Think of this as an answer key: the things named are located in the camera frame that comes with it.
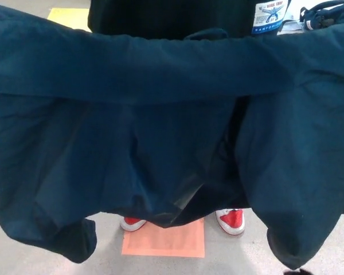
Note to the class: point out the navy blue coat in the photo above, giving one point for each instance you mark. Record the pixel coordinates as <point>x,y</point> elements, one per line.
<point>160,74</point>

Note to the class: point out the red white sneaker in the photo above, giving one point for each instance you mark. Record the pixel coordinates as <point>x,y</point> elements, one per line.
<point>231,222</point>
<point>132,223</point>

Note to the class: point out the blue backpack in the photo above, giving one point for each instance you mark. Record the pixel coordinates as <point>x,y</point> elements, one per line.
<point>329,14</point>

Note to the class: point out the person in khaki pants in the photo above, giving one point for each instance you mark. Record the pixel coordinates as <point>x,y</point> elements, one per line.
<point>166,17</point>

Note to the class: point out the orange floor marker sheet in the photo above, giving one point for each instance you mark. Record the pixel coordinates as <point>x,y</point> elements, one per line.
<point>166,243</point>

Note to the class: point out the red white left sneaker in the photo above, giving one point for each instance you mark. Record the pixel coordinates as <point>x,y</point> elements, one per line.
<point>231,222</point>

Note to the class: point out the yellow floor marker sheet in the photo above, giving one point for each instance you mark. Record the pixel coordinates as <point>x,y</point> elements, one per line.
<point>68,18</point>

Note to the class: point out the red white right sneaker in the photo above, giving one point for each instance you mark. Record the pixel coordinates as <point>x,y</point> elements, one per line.
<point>132,223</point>

